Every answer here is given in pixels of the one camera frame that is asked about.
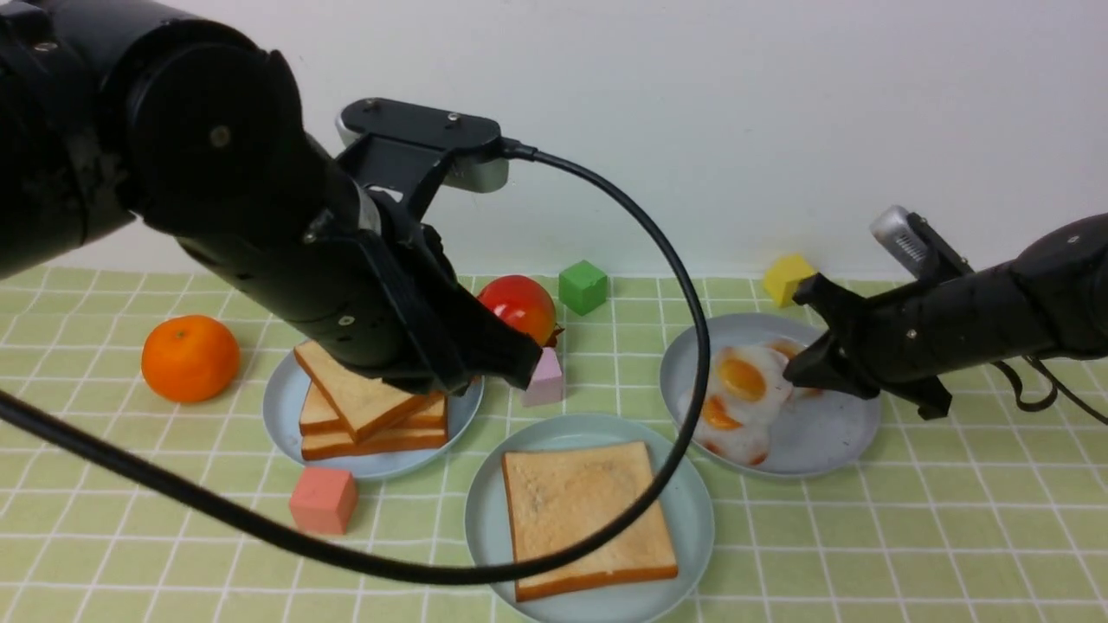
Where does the fried egg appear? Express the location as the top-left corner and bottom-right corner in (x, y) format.
(693, 394), (770, 466)
(765, 339), (823, 402)
(708, 344), (793, 425)

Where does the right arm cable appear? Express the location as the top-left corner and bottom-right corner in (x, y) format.
(991, 355), (1108, 427)

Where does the yellow cube block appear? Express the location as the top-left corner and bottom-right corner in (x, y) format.
(761, 254), (818, 309)

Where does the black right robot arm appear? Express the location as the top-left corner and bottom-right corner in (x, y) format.
(783, 206), (1107, 421)

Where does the green cube block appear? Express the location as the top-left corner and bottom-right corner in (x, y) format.
(558, 261), (609, 316)

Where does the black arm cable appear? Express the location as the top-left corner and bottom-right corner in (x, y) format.
(0, 137), (712, 588)

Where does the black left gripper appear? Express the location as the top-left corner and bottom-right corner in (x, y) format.
(300, 195), (542, 394)

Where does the orange mandarin fruit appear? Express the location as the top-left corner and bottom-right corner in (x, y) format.
(141, 315), (242, 405)

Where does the green checkered tablecloth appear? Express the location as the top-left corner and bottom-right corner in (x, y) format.
(1, 267), (1107, 622)

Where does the light blue bread plate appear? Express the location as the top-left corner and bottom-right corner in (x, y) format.
(261, 354), (486, 481)

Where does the red tomato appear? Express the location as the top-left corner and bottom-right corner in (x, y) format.
(476, 273), (564, 348)

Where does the salmon red cube block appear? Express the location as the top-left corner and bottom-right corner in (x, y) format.
(289, 466), (358, 537)

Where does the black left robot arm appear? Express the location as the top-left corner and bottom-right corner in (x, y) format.
(3, 1), (541, 394)

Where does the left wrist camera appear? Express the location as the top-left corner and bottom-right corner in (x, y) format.
(336, 98), (509, 219)

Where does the grey-blue egg plate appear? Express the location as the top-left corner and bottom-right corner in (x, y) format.
(693, 312), (881, 478)

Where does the pink cube block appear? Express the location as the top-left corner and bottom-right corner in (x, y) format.
(521, 347), (564, 408)

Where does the teal empty plate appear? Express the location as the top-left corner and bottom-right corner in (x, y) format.
(464, 413), (716, 622)

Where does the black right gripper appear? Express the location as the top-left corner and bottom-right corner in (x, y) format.
(783, 273), (979, 421)

